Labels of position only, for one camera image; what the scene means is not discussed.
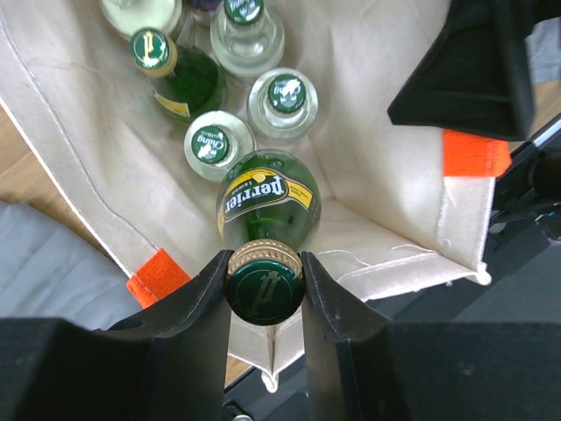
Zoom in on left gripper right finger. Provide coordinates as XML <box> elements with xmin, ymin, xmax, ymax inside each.
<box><xmin>302</xmin><ymin>252</ymin><xmax>560</xmax><ymax>420</ymax></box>

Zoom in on beige canvas tote bag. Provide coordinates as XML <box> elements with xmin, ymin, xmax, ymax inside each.
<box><xmin>0</xmin><ymin>0</ymin><xmax>513</xmax><ymax>393</ymax></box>

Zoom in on clear bottle back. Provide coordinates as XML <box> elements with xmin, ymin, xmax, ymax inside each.
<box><xmin>98</xmin><ymin>0</ymin><xmax>185</xmax><ymax>40</ymax></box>

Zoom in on clear bottle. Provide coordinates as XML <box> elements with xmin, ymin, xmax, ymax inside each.
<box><xmin>246</xmin><ymin>68</ymin><xmax>318</xmax><ymax>143</ymax></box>
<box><xmin>98</xmin><ymin>0</ymin><xmax>185</xmax><ymax>40</ymax></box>
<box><xmin>184</xmin><ymin>111</ymin><xmax>257</xmax><ymax>183</ymax></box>
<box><xmin>210</xmin><ymin>0</ymin><xmax>285</xmax><ymax>78</ymax></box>

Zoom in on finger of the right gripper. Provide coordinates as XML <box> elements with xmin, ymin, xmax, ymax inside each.
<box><xmin>387</xmin><ymin>1</ymin><xmax>535</xmax><ymax>141</ymax></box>

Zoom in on right grey shorts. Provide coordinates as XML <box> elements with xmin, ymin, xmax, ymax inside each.
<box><xmin>525</xmin><ymin>18</ymin><xmax>561</xmax><ymax>85</ymax></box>

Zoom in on left grey cloth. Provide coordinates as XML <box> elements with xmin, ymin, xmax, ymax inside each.
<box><xmin>1</xmin><ymin>202</ymin><xmax>141</xmax><ymax>330</ymax></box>

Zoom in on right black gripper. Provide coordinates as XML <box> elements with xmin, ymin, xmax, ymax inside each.
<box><xmin>481</xmin><ymin>116</ymin><xmax>560</xmax><ymax>316</ymax></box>

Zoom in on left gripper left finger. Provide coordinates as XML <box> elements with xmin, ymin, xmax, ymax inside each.
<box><xmin>1</xmin><ymin>251</ymin><xmax>231</xmax><ymax>420</ymax></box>

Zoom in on green perrier bottle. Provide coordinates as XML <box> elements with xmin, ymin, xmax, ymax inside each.
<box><xmin>129</xmin><ymin>27</ymin><xmax>226</xmax><ymax>123</ymax></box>
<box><xmin>216</xmin><ymin>149</ymin><xmax>322</xmax><ymax>326</ymax></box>

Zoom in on red soda can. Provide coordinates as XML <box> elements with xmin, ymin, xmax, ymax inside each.
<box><xmin>185</xmin><ymin>0</ymin><xmax>222</xmax><ymax>27</ymax></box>

